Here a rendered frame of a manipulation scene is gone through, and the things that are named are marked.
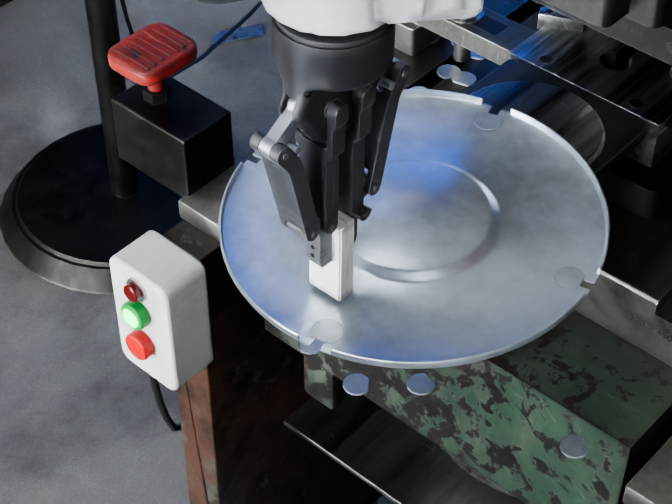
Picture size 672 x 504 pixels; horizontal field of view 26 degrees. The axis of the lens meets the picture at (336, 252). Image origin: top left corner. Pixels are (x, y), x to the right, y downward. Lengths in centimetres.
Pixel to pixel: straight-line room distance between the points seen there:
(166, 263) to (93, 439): 72
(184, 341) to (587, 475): 38
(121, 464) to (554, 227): 98
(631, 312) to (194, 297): 38
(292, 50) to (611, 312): 44
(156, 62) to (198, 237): 16
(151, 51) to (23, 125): 119
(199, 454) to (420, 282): 54
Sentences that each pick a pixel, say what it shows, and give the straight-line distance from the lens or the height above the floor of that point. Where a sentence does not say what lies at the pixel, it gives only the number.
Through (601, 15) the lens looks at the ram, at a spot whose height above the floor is 91.
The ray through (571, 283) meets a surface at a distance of 105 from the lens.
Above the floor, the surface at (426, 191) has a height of 79.
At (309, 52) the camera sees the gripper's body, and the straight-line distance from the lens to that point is 86.
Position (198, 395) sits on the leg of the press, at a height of 43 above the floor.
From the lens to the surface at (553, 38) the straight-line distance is 129.
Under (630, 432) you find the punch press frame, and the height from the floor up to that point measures 65.
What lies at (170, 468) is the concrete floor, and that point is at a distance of 193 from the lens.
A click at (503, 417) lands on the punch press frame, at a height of 59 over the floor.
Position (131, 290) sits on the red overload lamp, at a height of 62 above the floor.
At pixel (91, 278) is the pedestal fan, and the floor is 2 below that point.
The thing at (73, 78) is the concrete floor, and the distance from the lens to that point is 256.
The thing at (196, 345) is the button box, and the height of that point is 54.
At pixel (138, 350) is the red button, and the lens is 133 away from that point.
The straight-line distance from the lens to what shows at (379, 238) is 107.
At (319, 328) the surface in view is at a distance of 102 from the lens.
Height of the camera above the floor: 152
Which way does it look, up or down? 44 degrees down
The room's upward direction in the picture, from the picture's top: straight up
